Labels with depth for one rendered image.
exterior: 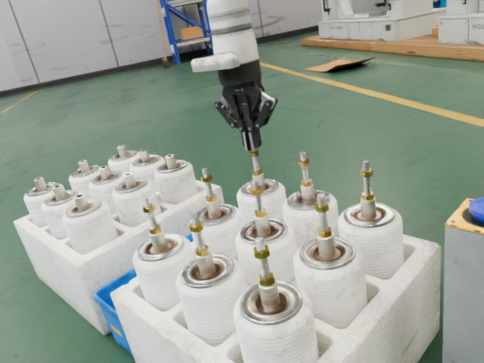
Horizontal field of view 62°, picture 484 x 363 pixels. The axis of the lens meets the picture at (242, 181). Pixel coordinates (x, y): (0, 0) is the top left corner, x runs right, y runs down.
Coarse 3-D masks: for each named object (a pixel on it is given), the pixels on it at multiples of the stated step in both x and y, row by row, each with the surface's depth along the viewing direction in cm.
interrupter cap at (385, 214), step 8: (352, 208) 65; (360, 208) 65; (376, 208) 64; (384, 208) 63; (392, 208) 63; (344, 216) 63; (352, 216) 63; (360, 216) 63; (376, 216) 62; (384, 216) 61; (392, 216) 60; (352, 224) 61; (360, 224) 60; (368, 224) 60; (376, 224) 59; (384, 224) 59
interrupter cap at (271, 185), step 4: (264, 180) 82; (268, 180) 81; (272, 180) 81; (244, 184) 81; (248, 184) 81; (268, 184) 80; (272, 184) 79; (276, 184) 79; (244, 188) 80; (248, 188) 80; (268, 188) 78; (272, 188) 77; (276, 188) 77; (244, 192) 78; (248, 192) 78; (264, 192) 76; (268, 192) 76; (272, 192) 76; (248, 196) 76; (252, 196) 76
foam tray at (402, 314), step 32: (416, 256) 63; (128, 288) 69; (384, 288) 58; (416, 288) 60; (128, 320) 66; (160, 320) 60; (384, 320) 54; (416, 320) 62; (160, 352) 61; (192, 352) 53; (224, 352) 52; (320, 352) 54; (352, 352) 49; (384, 352) 55; (416, 352) 65
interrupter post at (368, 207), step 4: (364, 200) 61; (368, 200) 61; (372, 200) 61; (364, 204) 61; (368, 204) 61; (372, 204) 61; (364, 208) 61; (368, 208) 61; (372, 208) 61; (364, 212) 62; (368, 212) 61; (372, 212) 61; (376, 212) 62; (364, 216) 62; (368, 216) 62; (372, 216) 62
